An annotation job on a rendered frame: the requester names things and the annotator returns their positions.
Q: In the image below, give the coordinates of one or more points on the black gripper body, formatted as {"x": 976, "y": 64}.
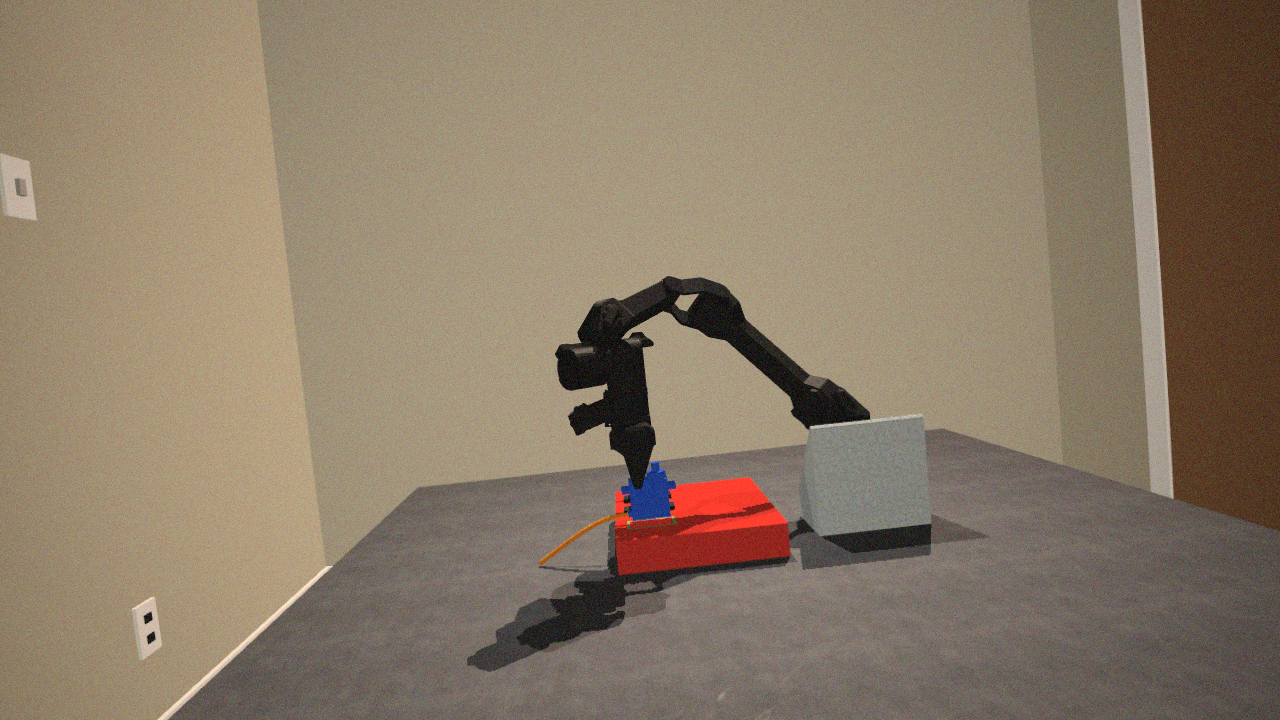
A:
{"x": 632, "y": 423}

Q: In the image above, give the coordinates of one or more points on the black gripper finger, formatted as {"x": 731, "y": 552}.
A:
{"x": 637, "y": 460}

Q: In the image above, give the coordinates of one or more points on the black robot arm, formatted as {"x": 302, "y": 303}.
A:
{"x": 604, "y": 357}

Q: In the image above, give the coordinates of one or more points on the red flat plate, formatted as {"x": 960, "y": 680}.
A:
{"x": 711, "y": 523}

